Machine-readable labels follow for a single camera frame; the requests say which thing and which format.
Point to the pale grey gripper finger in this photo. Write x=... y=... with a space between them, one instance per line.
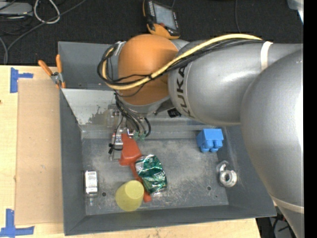
x=117 y=141
x=112 y=118

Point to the red plastic scoop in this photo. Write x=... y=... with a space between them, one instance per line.
x=130 y=151

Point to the crushed green can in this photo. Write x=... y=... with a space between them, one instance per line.
x=151 y=173

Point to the yellow plastic cup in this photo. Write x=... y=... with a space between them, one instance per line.
x=129 y=196

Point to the grey metal bin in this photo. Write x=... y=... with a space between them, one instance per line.
x=183 y=162

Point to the blue toy block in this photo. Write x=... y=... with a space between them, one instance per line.
x=209 y=139

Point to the brown cardboard board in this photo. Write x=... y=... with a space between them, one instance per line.
x=37 y=145

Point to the silver metal eye bolt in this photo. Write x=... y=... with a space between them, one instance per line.
x=227 y=177

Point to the black cylinder on white bracket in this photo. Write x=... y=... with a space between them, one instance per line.
x=174 y=113

